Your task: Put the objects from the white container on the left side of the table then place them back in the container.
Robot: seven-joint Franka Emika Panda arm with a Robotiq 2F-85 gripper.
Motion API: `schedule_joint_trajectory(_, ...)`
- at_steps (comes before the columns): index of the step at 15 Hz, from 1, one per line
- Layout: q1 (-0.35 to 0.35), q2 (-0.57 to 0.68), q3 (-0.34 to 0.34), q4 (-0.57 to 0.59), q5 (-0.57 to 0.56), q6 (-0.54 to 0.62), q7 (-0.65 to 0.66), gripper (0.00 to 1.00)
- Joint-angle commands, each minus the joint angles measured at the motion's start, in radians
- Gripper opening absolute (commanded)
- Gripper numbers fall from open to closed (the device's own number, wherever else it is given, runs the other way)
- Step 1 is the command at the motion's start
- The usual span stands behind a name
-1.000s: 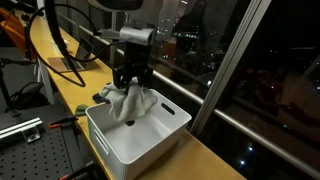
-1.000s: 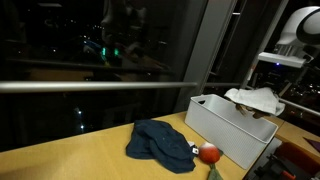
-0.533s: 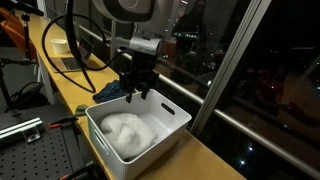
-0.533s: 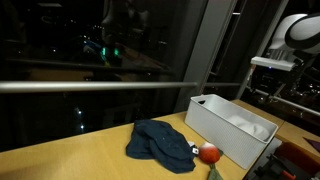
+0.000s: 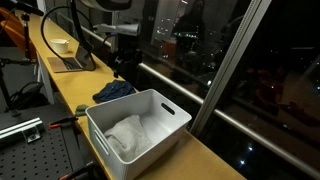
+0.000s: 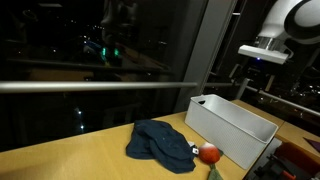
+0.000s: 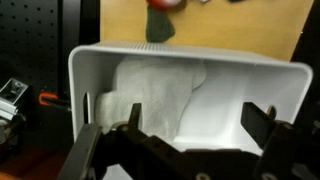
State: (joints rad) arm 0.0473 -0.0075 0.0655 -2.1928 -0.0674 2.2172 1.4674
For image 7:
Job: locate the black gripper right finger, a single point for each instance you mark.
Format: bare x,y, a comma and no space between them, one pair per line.
256,123

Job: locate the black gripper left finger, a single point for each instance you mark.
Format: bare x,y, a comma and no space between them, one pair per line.
135,115

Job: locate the white towel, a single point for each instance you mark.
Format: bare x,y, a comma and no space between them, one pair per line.
153,93

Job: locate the orange carrot plush green leaves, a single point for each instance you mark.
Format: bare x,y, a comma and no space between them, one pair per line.
159,26

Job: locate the white plastic container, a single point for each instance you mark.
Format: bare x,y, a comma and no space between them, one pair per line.
226,93

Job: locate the black perforated breadboard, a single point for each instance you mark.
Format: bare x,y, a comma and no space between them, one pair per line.
30,40

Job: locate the metal corner bracket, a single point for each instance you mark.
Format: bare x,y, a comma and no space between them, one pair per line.
15,88

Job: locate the aluminium extrusion rail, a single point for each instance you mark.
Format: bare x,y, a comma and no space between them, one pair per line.
5,108

